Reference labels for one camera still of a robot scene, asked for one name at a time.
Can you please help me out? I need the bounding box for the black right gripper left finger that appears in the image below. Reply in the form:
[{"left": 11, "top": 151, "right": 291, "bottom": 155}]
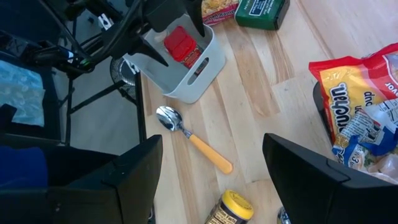
[{"left": 0, "top": 134, "right": 164, "bottom": 224}]

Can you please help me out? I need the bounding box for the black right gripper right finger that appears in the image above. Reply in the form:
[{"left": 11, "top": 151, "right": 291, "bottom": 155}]
[{"left": 262, "top": 133, "right": 398, "bottom": 224}]

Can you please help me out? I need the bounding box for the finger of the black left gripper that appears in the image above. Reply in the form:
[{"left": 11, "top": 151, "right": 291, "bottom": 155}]
[
  {"left": 183, "top": 0, "right": 206, "bottom": 37},
  {"left": 136, "top": 34, "right": 169, "bottom": 68}
]

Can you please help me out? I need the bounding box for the pink green ramen packet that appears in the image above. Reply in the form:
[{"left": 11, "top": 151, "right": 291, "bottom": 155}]
[{"left": 201, "top": 0, "right": 240, "bottom": 26}]

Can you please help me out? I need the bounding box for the red box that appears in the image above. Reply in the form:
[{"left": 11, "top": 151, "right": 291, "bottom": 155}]
[{"left": 164, "top": 26, "right": 203, "bottom": 70}]

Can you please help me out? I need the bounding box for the blue yellow ramen packet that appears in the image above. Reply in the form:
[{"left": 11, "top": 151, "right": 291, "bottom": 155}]
[{"left": 331, "top": 99, "right": 398, "bottom": 184}]

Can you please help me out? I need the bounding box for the yellow lidded black spice jar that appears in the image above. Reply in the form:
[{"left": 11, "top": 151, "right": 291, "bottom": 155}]
[{"left": 205, "top": 189, "right": 254, "bottom": 224}]

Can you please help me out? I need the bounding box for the red yellow ramen packet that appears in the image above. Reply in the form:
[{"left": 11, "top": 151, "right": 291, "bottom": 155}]
[{"left": 308, "top": 43, "right": 398, "bottom": 144}]

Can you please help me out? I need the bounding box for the round metal mesh fan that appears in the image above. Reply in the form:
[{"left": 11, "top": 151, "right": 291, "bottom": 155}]
[{"left": 110, "top": 57, "right": 137, "bottom": 100}]

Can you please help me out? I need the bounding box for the light grey plastic bin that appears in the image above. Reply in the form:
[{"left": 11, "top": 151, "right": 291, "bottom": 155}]
[{"left": 123, "top": 14, "right": 226, "bottom": 104}]

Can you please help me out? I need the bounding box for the green box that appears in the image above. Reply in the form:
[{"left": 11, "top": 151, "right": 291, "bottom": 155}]
[{"left": 234, "top": 0, "right": 291, "bottom": 31}]

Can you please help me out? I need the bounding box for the pale blue plastic sheet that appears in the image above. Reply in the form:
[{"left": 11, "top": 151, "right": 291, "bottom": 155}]
[{"left": 0, "top": 60, "right": 46, "bottom": 127}]

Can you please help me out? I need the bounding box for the black table frame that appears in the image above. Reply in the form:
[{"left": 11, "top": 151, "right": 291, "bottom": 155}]
[{"left": 133, "top": 71, "right": 147, "bottom": 144}]

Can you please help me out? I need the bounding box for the yellow handled spoon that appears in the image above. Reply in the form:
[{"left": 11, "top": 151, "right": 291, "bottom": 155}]
[{"left": 155, "top": 105, "right": 234, "bottom": 175}]

